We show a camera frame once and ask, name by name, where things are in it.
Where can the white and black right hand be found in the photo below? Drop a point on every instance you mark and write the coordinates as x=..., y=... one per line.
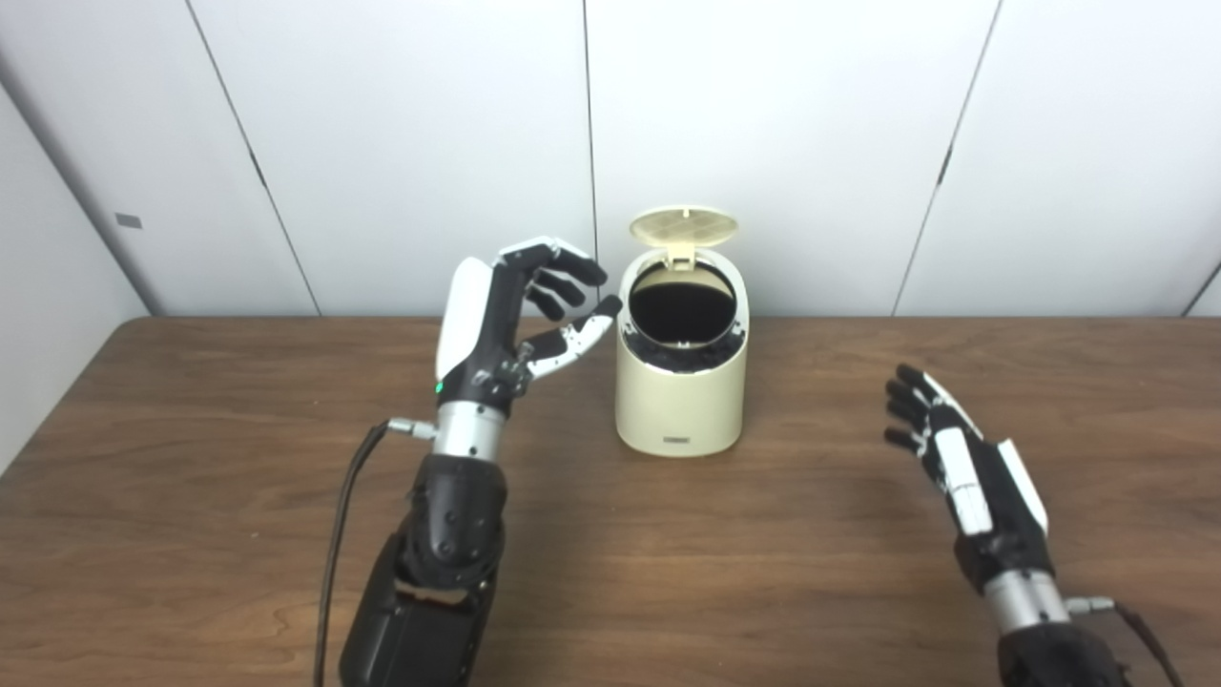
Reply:
x=1002, y=525

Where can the white and black left hand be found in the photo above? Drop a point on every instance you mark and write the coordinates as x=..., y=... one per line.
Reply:
x=472, y=334

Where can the cream round bin lid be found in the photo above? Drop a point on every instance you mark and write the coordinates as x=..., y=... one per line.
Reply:
x=683, y=227

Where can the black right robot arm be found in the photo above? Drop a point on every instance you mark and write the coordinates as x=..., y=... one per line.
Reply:
x=1040, y=630

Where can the black bin liner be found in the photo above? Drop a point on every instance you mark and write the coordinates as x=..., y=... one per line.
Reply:
x=682, y=310

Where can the cream lidded trash can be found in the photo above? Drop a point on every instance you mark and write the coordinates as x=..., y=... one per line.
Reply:
x=679, y=410

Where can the small grey wall plate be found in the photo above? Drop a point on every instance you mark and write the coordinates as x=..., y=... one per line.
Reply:
x=128, y=220

